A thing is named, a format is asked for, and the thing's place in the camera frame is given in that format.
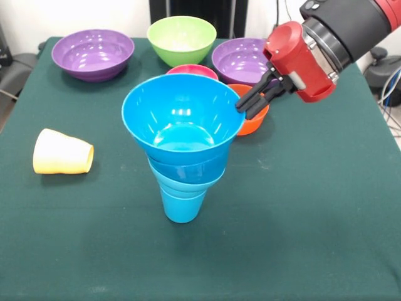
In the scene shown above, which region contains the dark green table cloth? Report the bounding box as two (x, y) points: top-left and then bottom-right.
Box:
(0, 36), (401, 301)

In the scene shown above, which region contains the blue plastic cup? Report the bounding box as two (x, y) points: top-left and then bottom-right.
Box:
(159, 186), (207, 224)

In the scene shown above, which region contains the cyan plastic bowl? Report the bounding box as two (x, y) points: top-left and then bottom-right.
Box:
(149, 164), (227, 199)

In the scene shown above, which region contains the bundle of floor cables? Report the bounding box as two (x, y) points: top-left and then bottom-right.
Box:
(377, 67), (401, 132)

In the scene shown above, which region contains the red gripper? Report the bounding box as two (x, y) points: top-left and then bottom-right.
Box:
(235, 21), (337, 120)

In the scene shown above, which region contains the orange plastic bowl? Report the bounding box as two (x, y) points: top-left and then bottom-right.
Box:
(227, 83), (270, 137)

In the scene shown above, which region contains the green plastic bowl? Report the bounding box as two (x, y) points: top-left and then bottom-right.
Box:
(147, 15), (217, 70)

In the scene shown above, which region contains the large blue plastic bowl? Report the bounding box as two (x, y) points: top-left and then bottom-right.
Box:
(121, 73), (247, 163)

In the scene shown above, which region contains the yellow plastic cup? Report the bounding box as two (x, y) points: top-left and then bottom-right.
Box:
(33, 128), (95, 175)

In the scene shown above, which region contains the pink plastic bowl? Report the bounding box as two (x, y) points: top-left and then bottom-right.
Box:
(165, 64), (219, 82)

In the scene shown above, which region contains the small blue plastic bowl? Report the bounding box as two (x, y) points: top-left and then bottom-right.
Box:
(147, 150), (232, 185)

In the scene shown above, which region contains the purple plastic bowl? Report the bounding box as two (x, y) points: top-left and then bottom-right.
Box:
(51, 29), (135, 83)
(211, 37), (280, 88)

